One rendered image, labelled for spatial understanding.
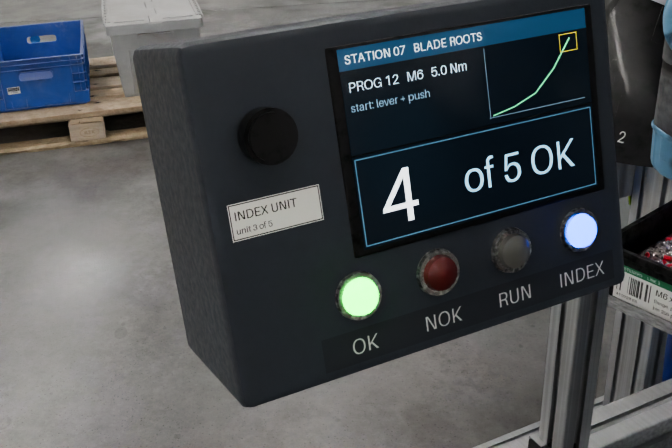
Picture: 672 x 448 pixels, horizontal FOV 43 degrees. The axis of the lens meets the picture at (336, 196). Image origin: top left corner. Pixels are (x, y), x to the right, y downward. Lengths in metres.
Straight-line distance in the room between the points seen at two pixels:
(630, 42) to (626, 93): 0.07
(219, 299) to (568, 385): 0.35
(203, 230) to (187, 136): 0.05
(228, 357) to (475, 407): 1.70
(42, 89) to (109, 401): 1.86
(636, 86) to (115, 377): 1.57
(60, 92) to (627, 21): 2.92
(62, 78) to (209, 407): 1.98
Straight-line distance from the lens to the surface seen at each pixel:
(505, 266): 0.50
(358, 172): 0.45
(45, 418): 2.24
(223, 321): 0.44
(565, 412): 0.72
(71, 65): 3.75
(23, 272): 2.86
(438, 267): 0.47
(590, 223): 0.53
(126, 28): 3.70
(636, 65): 1.18
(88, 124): 3.72
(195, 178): 0.43
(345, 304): 0.45
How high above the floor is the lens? 1.37
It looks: 26 degrees down
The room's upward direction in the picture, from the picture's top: 2 degrees counter-clockwise
